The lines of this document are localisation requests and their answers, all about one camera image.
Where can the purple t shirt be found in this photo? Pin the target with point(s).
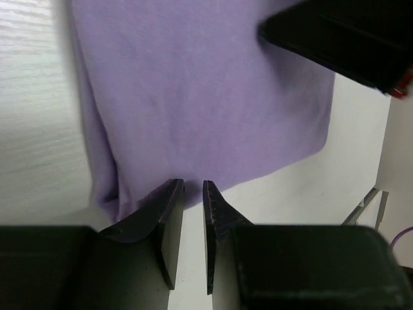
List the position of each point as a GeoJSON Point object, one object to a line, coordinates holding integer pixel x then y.
{"type": "Point", "coordinates": [186, 90]}

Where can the red t shirt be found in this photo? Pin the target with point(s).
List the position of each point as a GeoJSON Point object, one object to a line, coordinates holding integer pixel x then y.
{"type": "Point", "coordinates": [400, 91]}

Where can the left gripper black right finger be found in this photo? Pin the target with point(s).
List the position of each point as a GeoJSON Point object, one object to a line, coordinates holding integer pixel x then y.
{"type": "Point", "coordinates": [251, 266]}

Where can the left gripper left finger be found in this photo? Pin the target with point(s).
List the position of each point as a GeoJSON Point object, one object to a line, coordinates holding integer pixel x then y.
{"type": "Point", "coordinates": [129, 265]}

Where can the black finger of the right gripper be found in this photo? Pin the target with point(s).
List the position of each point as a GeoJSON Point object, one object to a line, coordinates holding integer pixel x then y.
{"type": "Point", "coordinates": [369, 42]}

